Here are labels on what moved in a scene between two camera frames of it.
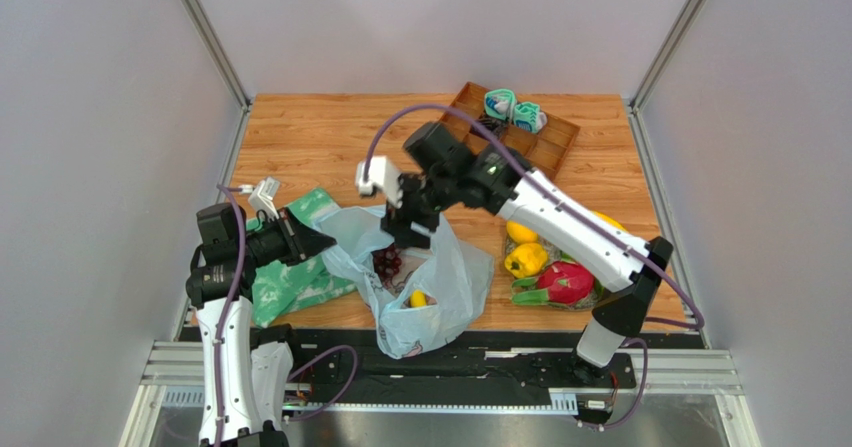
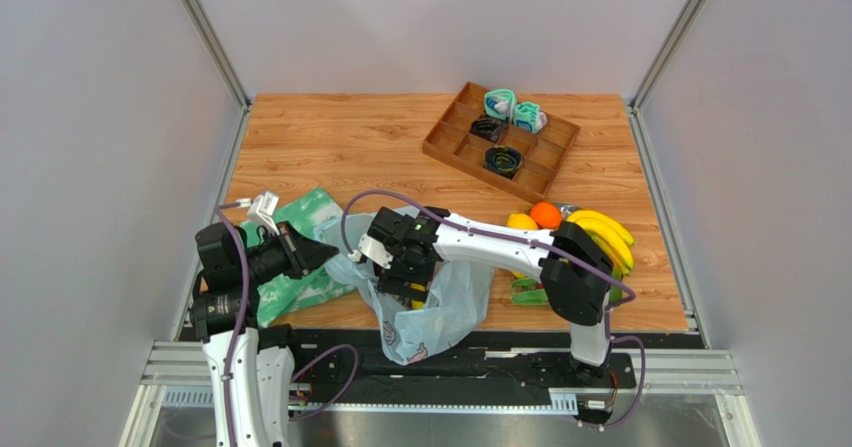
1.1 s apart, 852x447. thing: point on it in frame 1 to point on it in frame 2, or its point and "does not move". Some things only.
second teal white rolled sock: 529,117 does not move
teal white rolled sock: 500,103 does not move
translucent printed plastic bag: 420,297 does not move
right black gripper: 410,205 to 394,273
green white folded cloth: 281,290 does not move
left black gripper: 299,241 to 301,254
